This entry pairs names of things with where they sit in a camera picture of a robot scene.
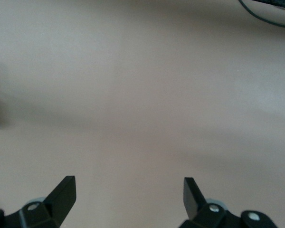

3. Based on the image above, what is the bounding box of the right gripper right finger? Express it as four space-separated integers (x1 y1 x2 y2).
179 177 279 228

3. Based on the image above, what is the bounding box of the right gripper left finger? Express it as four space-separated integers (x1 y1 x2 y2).
0 175 76 228

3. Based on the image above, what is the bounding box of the thin black loop cable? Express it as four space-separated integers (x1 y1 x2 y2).
238 0 285 29

